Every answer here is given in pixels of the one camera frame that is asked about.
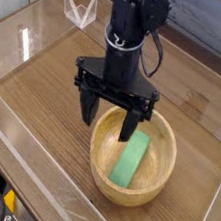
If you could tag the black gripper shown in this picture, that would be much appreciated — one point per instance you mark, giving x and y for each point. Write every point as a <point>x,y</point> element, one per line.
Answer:
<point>117,79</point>

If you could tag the brown wooden bowl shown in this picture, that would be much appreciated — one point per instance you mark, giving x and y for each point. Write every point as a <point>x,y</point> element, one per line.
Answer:
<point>154,170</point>

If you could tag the clear acrylic corner bracket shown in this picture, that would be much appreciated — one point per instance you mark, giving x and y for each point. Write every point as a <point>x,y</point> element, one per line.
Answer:
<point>80,15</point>

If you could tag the yellow sticker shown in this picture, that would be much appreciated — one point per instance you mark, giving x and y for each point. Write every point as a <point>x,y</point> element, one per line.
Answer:
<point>9,199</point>

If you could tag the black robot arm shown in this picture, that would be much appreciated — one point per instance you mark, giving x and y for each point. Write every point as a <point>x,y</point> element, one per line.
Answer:
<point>133,20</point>

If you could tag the green rectangular block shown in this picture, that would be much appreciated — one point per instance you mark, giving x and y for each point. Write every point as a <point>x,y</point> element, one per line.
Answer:
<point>129,160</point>

